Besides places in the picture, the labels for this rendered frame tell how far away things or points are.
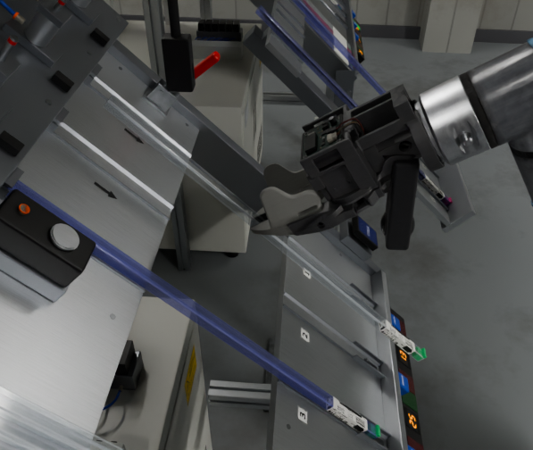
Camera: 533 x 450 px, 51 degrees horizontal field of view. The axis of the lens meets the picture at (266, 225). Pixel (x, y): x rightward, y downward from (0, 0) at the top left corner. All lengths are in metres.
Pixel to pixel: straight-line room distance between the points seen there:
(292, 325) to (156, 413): 0.29
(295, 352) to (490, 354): 1.24
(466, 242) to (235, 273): 0.88
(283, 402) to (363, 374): 0.18
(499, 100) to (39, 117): 0.39
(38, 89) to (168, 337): 0.55
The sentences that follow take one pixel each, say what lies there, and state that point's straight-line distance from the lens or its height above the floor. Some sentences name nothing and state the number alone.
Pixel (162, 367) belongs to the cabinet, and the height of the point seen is 0.62.
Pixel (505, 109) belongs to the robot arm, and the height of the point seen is 1.14.
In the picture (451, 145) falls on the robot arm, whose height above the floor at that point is 1.10.
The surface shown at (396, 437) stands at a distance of 0.74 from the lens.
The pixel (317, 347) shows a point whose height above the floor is 0.81.
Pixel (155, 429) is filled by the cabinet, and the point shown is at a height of 0.62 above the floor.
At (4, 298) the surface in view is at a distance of 0.47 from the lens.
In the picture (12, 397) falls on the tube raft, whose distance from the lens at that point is 0.42.
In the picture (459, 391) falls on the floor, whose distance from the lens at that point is 1.74.
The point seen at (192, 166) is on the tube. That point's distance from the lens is 0.58.
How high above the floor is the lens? 1.36
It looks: 39 degrees down
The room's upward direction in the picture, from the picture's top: straight up
